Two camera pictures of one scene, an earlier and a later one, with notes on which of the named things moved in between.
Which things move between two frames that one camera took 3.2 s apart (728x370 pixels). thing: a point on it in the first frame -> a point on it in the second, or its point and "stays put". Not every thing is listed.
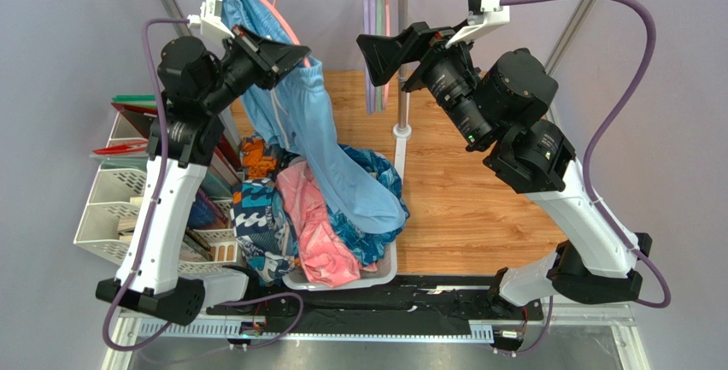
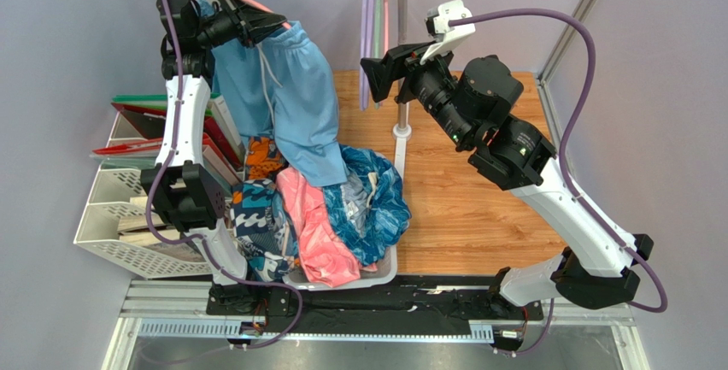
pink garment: x=325 y=256 stays put
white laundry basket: x=386 y=264 stays put
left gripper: x=267 y=57 -> x=250 y=24
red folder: x=137 y=146 stays put
